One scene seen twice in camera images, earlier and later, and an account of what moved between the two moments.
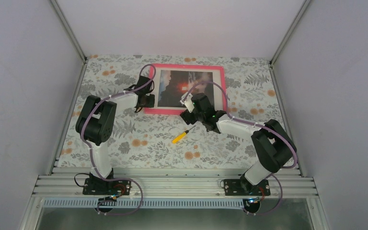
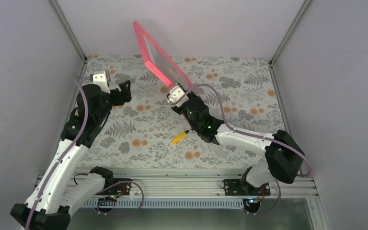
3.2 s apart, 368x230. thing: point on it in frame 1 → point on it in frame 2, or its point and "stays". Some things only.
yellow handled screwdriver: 180,136 stays
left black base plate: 95,186 stays
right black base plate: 241,187 stays
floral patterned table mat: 162,140 stays
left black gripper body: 148,104 → 102,113
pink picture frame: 218,84 → 158,61
